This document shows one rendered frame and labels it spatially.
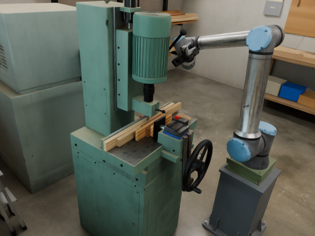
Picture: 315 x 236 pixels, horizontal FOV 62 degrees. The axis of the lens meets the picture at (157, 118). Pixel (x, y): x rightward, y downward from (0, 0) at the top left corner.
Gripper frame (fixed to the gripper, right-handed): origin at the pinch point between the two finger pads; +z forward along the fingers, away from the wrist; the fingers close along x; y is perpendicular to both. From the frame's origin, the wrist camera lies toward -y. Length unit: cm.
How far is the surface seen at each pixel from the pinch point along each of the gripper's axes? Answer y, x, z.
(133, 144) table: -52, 24, 7
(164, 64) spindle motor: -15.1, 3.3, 14.5
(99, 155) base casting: -73, 17, -5
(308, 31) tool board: 190, 28, -235
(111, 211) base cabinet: -92, 47, -20
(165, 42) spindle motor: -9.2, -2.9, 20.3
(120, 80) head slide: -37.4, -6.4, 5.8
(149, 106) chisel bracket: -33.7, 13.1, 4.3
